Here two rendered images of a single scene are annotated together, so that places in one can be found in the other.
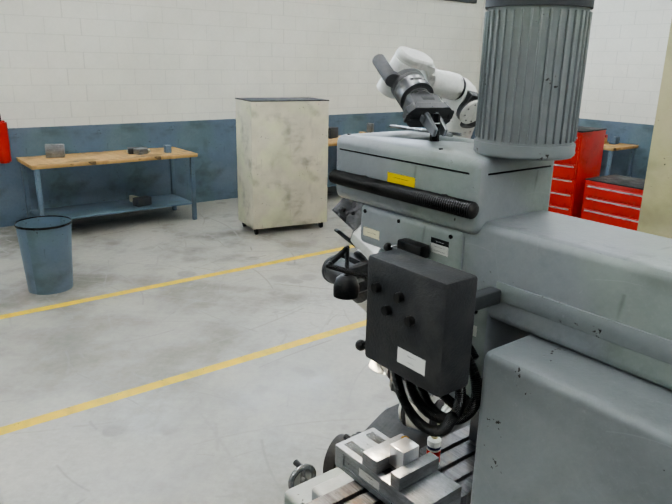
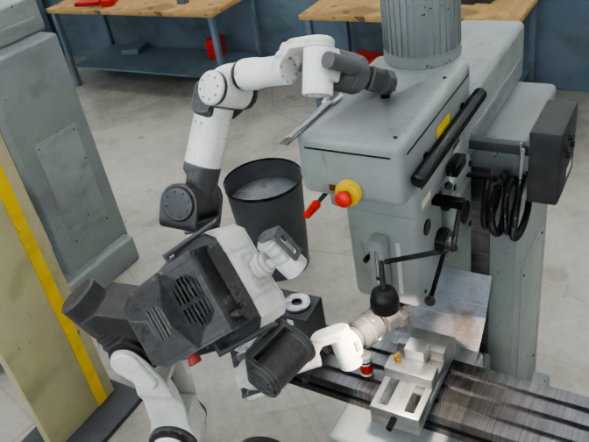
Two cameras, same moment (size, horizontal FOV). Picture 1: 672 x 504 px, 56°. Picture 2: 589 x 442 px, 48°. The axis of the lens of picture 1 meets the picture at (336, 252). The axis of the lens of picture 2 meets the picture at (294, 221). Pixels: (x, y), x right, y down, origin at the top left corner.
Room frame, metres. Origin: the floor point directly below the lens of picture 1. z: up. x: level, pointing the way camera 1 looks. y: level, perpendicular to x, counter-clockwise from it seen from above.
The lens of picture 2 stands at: (2.17, 1.08, 2.55)
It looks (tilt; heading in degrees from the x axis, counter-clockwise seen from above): 34 degrees down; 253
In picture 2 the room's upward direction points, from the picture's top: 10 degrees counter-clockwise
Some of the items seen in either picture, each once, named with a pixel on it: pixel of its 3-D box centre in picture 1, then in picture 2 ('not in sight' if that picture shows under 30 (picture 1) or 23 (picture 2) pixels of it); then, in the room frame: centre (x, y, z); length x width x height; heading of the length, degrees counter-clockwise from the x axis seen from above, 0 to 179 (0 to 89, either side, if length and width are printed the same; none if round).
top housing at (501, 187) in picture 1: (436, 174); (389, 123); (1.49, -0.24, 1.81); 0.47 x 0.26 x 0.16; 38
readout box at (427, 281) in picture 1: (415, 319); (554, 152); (1.06, -0.15, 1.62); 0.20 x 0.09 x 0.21; 38
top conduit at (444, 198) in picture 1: (396, 191); (450, 132); (1.38, -0.13, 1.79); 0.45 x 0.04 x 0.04; 38
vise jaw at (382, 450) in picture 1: (389, 453); (410, 371); (1.52, -0.16, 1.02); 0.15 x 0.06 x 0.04; 129
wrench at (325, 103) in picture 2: (422, 130); (310, 118); (1.70, -0.22, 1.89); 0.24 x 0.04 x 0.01; 37
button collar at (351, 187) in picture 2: not in sight; (348, 192); (1.68, -0.08, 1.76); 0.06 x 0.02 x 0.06; 128
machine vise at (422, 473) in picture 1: (395, 468); (415, 373); (1.50, -0.18, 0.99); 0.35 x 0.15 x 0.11; 39
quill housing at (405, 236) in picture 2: not in sight; (397, 237); (1.50, -0.23, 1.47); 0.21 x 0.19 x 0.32; 128
